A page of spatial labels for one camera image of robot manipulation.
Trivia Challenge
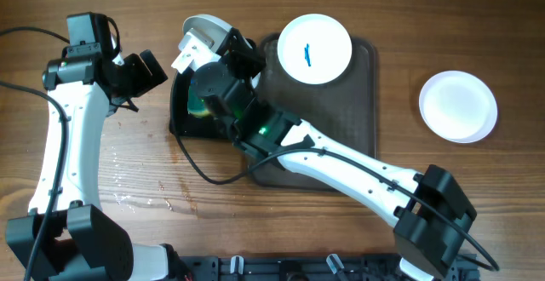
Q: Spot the white plate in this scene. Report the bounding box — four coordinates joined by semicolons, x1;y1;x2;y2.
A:
418;71;498;144
277;14;353;85
182;14;232;52

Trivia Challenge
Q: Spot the yellow green sponge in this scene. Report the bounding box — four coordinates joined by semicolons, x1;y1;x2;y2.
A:
186;80;211;118

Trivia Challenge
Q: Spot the white plate back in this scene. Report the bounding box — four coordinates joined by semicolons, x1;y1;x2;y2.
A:
277;14;353;85

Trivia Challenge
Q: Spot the white plate front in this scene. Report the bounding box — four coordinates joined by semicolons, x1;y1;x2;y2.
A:
418;71;498;144

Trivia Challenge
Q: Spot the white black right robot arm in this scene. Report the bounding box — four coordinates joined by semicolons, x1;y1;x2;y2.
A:
190;29;477;280

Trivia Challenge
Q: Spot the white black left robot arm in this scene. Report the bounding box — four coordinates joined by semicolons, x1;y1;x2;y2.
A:
6;50;175;280

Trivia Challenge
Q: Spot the black water tray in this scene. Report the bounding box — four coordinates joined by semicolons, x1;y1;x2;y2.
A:
169;70;226;140

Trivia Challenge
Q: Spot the brown serving tray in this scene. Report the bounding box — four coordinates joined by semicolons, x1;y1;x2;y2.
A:
244;33;380;191

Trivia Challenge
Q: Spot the black mounting rail base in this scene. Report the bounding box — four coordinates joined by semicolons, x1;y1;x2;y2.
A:
169;253;481;281

